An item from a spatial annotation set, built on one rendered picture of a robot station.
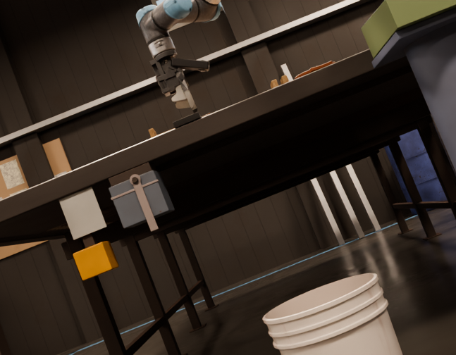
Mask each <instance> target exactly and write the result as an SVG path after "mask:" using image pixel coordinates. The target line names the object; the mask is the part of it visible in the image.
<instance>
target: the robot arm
mask: <svg viewBox="0 0 456 355"><path fill-rule="evenodd" d="M220 1H221V0H164V1H163V2H162V3H160V4H159V5H158V6H155V5H149V6H145V7H144V8H141V9H140V10H139V11H138V12H137V14H136V18H137V21H138V23H139V27H140V29H141V31H142V34H143V35H144V38H145V40H146V43H147V45H148V47H149V50H150V52H151V54H152V57H153V58H154V60H152V61H150V63H151V66H152V67H153V70H154V72H155V75H156V79H157V80H156V81H157V82H158V83H159V86H160V88H161V91H162V93H163V94H164V95H165V97H167V96H170V95H173V94H175V93H176V95H174V96H173V97H172V102H177V103H176V104H175V106H176V108H179V109H180V108H191V109H192V110H193V113H196V112H197V107H196V105H195V102H194V100H193V98H192V95H191V93H190V91H189V88H188V86H189V85H188V83H187V80H186V79H185V76H184V73H183V70H198V71H200V72H205V71H206V72H208V71H209V62H208V61H205V60H200V61H198V60H190V59H182V58H175V57H176V56H177V53H176V51H175V47H174V44H173V42H172V39H171V36H170V35H169V33H168V30H169V29H171V28H172V27H173V26H174V25H176V24H178V23H196V22H203V23H206V22H209V21H213V20H215V19H217V18H218V17H219V15H220V11H221V5H220ZM165 62H168V63H167V64H165ZM182 89H183V90H182Z"/></svg>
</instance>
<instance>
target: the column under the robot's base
mask: <svg viewBox="0 0 456 355"><path fill-rule="evenodd" d="M405 56H406V57H407V59H408V61H409V64H410V66H411V68H412V71H413V73H414V76H415V78H416V79H417V82H418V84H419V87H420V89H421V92H422V94H423V96H424V98H425V101H426V103H427V106H428V108H429V110H430V112H431V115H432V117H433V120H434V122H435V124H436V127H437V128H438V131H439V133H440V136H441V138H442V140H443V143H444V145H445V148H446V150H447V152H448V155H449V157H450V160H451V161H452V164H453V166H454V169H455V171H456V8H453V9H451V10H449V11H446V12H444V13H440V14H438V15H435V16H433V17H431V18H428V19H426V20H423V21H421V22H418V23H415V24H413V25H410V26H408V27H405V28H403V29H401V30H398V31H396V32H395V34H394V35H393V36H392V37H391V38H390V39H389V41H388V42H387V43H386V45H385V46H384V47H383V48H382V50H381V51H380V52H379V53H378V55H377V56H376V57H375V59H374V60H373V61H372V65H373V67H374V68H377V67H380V66H383V65H385V64H387V63H390V62H392V61H395V60H398V59H399V58H402V57H405Z"/></svg>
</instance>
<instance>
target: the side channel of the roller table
mask: <svg viewBox="0 0 456 355"><path fill-rule="evenodd" d="M67 232H70V229H67V230H66V229H64V230H55V231H54V230H52V231H50V230H49V231H47V232H46V231H45V232H42V233H40V234H38V235H26V236H19V237H6V238H0V247H4V246H11V245H16V244H26V243H31V242H41V241H47V240H52V239H62V238H65V235H64V233H67Z"/></svg>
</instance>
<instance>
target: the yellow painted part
mask: <svg viewBox="0 0 456 355"><path fill-rule="evenodd" d="M82 240H83V242H84V245H85V248H86V249H83V250H80V251H77V252H75V253H74V254H73V257H74V259H75V262H76V265H77V267H78V270H79V272H80V275H81V278H82V280H87V279H90V278H93V277H95V276H97V275H100V274H102V273H105V272H107V271H110V270H113V269H114V268H117V267H118V262H117V259H116V256H115V254H114V252H113V249H112V246H111V243H110V241H106V242H100V243H98V242H97V239H96V237H95V235H94V233H93V232H92V233H90V234H88V235H85V236H83V237H82Z"/></svg>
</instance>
